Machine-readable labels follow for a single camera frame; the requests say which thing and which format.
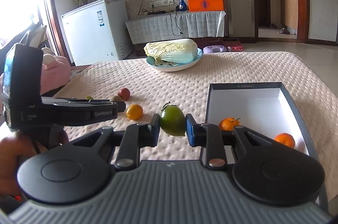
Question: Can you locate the yellow orange kumquat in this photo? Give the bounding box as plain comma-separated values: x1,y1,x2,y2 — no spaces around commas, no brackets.
125,104,143,120

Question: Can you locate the white chest freezer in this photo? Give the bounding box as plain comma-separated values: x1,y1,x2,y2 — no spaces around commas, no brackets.
61,0,133,66

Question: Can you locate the large green fruit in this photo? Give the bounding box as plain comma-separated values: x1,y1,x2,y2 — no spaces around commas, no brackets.
160,102,186,137

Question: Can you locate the pink quilted table cover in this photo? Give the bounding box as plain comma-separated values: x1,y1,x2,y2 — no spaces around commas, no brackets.
57,52,337,199

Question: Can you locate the mandarin orange without stem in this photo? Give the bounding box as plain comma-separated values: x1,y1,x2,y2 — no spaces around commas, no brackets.
274,133,296,148

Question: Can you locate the brown kiwi fruit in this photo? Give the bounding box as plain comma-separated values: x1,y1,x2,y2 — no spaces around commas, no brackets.
109,95,123,102

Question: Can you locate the blue glass bottle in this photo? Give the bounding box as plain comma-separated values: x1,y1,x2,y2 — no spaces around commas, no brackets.
176,0,187,11

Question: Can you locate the person's left hand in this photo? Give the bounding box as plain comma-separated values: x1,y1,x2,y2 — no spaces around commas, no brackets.
0,132,37,198

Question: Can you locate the pink plush toy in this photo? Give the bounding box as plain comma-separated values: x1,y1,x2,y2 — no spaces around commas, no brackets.
0,47,72,96

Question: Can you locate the purple plastic toy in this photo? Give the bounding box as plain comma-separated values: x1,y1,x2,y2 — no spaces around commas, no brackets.
203,45,232,54

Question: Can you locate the cloth covered tv cabinet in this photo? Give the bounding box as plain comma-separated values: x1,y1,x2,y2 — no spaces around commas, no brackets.
125,10,228,50

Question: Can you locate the light blue plate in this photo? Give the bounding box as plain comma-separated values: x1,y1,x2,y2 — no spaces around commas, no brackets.
146,48,203,72

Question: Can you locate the dark red wrinkled apple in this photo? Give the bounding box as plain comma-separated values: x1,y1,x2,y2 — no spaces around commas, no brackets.
117,88,131,101

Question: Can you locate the wooden kitchen cabinet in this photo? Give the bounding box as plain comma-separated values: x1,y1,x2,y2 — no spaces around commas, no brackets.
280,0,298,35

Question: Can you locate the napa cabbage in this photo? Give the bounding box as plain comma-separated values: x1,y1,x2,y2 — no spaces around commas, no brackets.
144,38,198,64

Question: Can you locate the mandarin orange with stem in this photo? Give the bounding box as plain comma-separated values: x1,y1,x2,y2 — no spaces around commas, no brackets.
218,117,240,131

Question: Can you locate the dark box lid tray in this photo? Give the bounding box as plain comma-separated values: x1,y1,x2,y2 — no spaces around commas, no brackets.
205,82,328,210

